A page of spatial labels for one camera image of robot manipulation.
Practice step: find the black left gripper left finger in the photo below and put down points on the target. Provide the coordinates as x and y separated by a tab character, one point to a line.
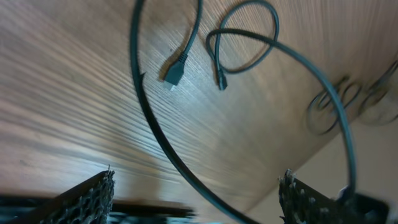
81	202

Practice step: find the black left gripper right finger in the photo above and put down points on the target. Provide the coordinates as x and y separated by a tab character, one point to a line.
302	204

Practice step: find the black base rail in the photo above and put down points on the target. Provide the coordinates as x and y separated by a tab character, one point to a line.
16	209

